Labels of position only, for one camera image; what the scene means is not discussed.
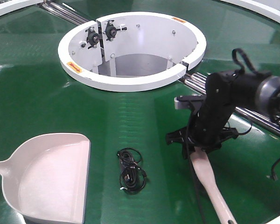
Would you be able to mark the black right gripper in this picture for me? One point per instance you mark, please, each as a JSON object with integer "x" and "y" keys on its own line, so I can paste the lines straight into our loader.
{"x": 208, "y": 136}

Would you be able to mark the pink hand broom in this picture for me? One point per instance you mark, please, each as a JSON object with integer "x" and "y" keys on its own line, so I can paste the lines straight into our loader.
{"x": 205, "y": 174}

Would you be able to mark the pink plastic dustpan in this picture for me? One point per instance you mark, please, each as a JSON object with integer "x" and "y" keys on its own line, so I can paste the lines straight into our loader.
{"x": 45, "y": 178}

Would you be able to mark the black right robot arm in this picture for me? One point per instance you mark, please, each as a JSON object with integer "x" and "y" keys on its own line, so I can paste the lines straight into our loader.
{"x": 225, "y": 91}

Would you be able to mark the near steel roller set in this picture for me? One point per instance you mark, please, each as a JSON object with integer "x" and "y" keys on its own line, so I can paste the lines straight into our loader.
{"x": 196, "y": 81}

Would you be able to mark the steel roller set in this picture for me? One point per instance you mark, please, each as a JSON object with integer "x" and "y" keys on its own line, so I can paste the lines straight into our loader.
{"x": 63, "y": 11}
{"x": 196, "y": 81}

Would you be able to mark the orange sticker rear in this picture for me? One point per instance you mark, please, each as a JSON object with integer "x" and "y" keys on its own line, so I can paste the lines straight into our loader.
{"x": 178, "y": 19}

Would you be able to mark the white outer rim right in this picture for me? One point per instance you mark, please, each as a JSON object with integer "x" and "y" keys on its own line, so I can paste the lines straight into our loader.
{"x": 257, "y": 7}

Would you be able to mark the white rim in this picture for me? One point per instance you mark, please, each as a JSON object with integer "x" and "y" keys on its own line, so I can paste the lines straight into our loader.
{"x": 257, "y": 7}
{"x": 13, "y": 5}

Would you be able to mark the yellow arrow sticker front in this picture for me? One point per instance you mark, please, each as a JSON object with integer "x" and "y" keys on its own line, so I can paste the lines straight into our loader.
{"x": 74, "y": 67}

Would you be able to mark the far steel roller set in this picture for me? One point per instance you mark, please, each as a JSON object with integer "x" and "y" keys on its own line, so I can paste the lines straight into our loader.
{"x": 63, "y": 11}

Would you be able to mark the white outer rim left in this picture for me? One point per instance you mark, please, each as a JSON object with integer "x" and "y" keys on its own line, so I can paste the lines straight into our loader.
{"x": 13, "y": 5}

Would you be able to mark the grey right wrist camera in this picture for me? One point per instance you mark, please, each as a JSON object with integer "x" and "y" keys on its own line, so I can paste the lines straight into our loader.
{"x": 189, "y": 102}

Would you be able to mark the right black bearing mount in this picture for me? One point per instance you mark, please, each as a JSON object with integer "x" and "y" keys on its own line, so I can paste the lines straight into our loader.
{"x": 111, "y": 30}

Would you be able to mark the black bearing mount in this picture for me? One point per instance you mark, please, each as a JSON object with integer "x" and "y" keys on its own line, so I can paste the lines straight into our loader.
{"x": 111, "y": 30}
{"x": 92, "y": 37}

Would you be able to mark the left black bearing mount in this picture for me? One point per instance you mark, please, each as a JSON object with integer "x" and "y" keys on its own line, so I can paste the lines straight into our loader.
{"x": 92, "y": 37}

